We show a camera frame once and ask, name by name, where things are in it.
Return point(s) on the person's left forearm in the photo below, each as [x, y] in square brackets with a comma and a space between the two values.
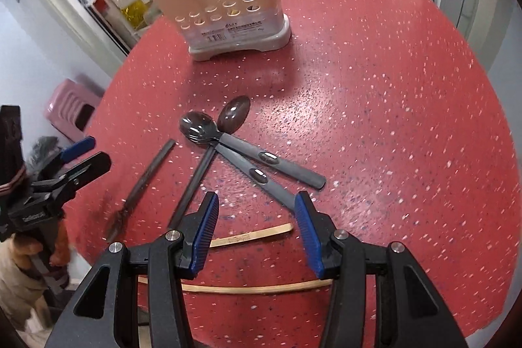
[20, 287]

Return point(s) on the person's left hand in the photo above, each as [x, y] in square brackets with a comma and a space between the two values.
[61, 242]

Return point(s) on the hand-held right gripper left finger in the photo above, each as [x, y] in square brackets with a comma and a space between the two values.
[204, 238]

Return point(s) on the plain bamboo chopstick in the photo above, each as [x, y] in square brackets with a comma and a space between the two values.
[253, 288]
[253, 234]

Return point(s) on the clear grey plastic spork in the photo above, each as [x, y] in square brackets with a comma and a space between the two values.
[198, 126]

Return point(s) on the yellow oil bottle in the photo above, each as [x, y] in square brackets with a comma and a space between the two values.
[136, 11]

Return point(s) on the clear grey plastic spoon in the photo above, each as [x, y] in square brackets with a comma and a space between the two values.
[234, 112]

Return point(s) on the dark wooden chopstick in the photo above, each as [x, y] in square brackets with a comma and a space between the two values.
[142, 185]
[195, 181]

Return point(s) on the pink plastic stool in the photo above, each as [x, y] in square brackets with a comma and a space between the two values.
[73, 107]

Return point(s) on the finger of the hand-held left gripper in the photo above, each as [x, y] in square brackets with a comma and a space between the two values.
[79, 148]
[87, 170]

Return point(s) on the grey fuzzy cloth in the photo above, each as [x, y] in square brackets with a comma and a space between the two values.
[43, 152]

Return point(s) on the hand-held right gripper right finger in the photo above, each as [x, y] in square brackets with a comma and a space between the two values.
[310, 238]

